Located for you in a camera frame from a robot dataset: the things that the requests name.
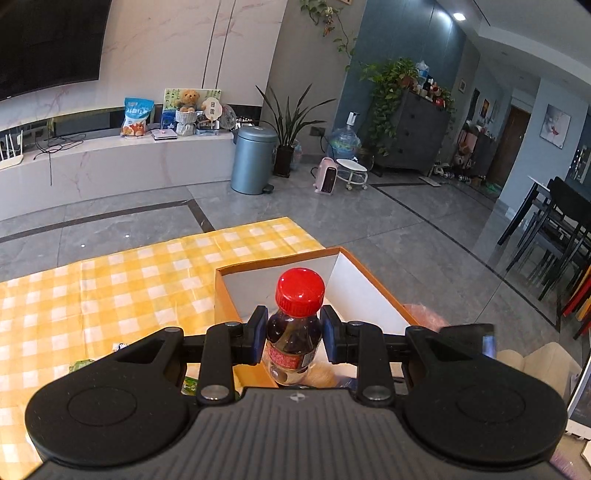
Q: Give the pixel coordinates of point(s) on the red-capped drink bottle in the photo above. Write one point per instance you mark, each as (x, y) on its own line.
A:
(295, 341)

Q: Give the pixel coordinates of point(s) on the brown bread packet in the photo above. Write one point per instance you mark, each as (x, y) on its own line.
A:
(323, 374)

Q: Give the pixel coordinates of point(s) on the grey dresser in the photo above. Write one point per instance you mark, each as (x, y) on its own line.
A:
(415, 134)

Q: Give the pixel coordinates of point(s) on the potted plant in black pot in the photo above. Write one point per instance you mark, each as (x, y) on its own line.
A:
(284, 161)

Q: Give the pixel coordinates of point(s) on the silver green snack packet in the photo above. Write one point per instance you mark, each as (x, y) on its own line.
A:
(190, 386)

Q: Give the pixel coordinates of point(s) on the orange cardboard box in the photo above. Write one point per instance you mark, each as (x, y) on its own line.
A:
(364, 286)

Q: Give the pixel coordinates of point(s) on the blue-grey trash can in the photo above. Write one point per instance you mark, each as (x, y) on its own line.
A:
(253, 161)

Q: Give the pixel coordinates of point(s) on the white router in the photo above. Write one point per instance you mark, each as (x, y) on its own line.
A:
(11, 161)

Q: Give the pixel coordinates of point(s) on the large blue snack bag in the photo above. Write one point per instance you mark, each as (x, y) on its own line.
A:
(137, 117)

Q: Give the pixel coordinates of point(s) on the teddy bear in white wrap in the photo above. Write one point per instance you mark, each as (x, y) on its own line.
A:
(188, 108)

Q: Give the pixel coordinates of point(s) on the hanging vine plant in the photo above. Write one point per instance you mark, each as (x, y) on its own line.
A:
(325, 18)

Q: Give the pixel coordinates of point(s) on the row of shoes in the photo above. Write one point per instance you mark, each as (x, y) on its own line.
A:
(455, 174)

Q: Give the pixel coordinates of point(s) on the pink space heater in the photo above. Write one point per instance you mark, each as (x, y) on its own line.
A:
(325, 177)

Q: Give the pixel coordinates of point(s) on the floral wall picture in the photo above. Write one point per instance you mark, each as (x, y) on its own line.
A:
(553, 125)

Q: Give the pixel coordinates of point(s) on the trailing pothos plant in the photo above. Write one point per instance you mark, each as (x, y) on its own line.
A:
(388, 92)

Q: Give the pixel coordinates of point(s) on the black dining chair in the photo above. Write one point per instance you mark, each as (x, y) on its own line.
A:
(565, 249)
(561, 194)

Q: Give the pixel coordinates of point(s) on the round paper fan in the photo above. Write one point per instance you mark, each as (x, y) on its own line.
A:
(212, 110)

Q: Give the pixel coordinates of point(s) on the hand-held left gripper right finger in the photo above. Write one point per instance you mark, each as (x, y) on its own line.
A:
(328, 337)

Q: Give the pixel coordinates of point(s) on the yellow checkered tablecloth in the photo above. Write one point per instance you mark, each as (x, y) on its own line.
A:
(115, 295)

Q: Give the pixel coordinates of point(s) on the green white snack packet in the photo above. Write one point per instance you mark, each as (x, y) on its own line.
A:
(82, 365)

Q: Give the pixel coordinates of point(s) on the red yellow frame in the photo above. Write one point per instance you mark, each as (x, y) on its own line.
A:
(577, 304)

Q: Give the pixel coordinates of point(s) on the bamboo print picture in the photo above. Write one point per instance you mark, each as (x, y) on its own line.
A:
(171, 99)

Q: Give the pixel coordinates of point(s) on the black television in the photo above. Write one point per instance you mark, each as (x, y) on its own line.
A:
(46, 41)

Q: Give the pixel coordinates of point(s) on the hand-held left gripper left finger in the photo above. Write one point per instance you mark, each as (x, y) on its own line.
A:
(259, 337)

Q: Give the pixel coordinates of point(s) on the brown wooden door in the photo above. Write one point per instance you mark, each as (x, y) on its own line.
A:
(510, 143)

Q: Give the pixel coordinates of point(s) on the dark dining table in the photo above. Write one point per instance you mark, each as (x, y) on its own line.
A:
(538, 184)

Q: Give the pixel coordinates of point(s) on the row of small ornaments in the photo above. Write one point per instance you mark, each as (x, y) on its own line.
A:
(429, 87)

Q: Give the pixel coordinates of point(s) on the white rolling stool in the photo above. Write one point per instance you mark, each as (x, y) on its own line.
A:
(352, 166)

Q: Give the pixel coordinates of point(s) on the decorative plate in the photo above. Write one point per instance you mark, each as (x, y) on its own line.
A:
(228, 116)

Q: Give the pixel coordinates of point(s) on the beige sofa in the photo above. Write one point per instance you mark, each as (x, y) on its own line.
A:
(545, 369)

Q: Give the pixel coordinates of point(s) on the dark shoe cabinet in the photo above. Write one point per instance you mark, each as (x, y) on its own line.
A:
(482, 152)

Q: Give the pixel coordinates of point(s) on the water jug with pump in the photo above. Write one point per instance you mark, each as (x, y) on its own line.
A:
(344, 141)

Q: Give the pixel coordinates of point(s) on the white marble tv console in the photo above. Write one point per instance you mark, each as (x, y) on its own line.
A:
(115, 170)

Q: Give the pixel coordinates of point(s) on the wall outlet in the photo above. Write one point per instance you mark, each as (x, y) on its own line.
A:
(317, 132)

